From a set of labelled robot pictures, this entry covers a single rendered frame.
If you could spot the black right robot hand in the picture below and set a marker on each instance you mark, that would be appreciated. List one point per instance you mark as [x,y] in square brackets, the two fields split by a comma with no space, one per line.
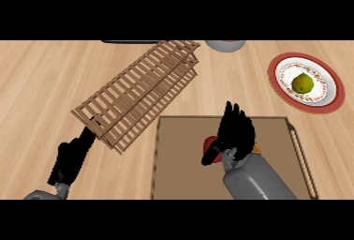
[236,131]

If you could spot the red tomato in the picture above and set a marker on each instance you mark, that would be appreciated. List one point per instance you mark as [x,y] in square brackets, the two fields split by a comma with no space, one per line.
[209,145]

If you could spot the white patterned plate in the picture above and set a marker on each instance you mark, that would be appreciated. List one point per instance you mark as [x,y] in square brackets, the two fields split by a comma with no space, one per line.
[321,90]

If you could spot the brown wooden tray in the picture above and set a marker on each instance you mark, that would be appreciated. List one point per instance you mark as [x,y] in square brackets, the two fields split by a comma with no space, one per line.
[184,162]

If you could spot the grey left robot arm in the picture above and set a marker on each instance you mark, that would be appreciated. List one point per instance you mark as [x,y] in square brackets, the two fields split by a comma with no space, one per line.
[47,192]

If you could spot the wooden slatted tiered shelf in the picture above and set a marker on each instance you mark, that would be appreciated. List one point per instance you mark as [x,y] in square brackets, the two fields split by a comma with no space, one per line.
[137,93]

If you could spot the green pear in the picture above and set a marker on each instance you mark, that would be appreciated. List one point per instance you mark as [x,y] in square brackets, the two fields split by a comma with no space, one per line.
[302,83]

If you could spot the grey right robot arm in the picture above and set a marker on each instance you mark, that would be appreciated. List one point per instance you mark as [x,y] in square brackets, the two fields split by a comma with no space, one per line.
[255,178]

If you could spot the orange fruit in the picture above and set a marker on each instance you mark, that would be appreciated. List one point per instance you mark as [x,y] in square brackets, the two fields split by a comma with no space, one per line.
[256,147]

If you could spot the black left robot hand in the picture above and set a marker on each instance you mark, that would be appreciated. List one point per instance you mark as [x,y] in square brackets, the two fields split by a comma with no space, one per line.
[69,162]

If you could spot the grey bowl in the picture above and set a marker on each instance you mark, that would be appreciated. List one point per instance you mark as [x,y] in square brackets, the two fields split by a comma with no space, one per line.
[224,45]

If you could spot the red round placemat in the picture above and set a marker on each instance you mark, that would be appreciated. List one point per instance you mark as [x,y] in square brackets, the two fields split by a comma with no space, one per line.
[337,90]

